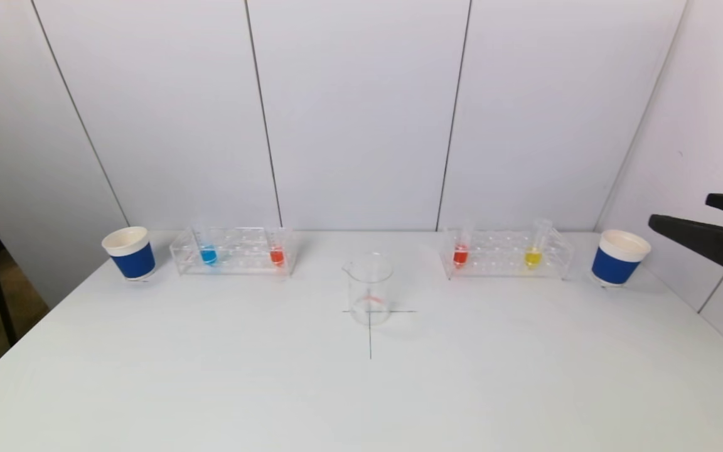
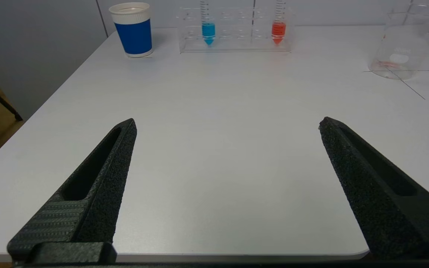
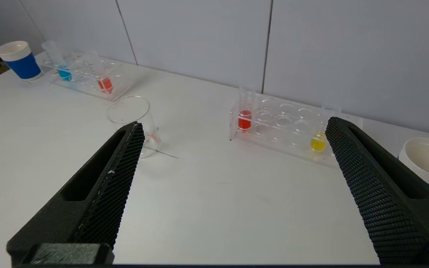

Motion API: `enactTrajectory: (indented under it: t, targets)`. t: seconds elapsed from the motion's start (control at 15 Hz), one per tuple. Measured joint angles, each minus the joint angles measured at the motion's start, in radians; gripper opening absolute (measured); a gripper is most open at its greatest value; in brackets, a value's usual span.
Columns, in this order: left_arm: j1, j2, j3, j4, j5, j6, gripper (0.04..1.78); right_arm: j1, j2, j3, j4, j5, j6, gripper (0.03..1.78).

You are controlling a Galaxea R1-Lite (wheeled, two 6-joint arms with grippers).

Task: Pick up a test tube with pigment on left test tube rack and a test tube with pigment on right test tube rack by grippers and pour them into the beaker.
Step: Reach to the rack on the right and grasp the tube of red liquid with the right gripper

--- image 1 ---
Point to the blue and white paper cup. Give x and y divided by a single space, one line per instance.
132 263
612 267

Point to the clear acrylic test tube rack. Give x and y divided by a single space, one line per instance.
499 254
242 251

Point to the test tube with orange-red pigment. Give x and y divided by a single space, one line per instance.
277 256

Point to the test tube with blue pigment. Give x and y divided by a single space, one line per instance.
208 255

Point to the red liquid test tube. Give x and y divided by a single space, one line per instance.
460 256

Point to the test tube with yellow pigment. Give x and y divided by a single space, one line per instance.
532 258

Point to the clear glass beaker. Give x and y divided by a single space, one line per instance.
369 289

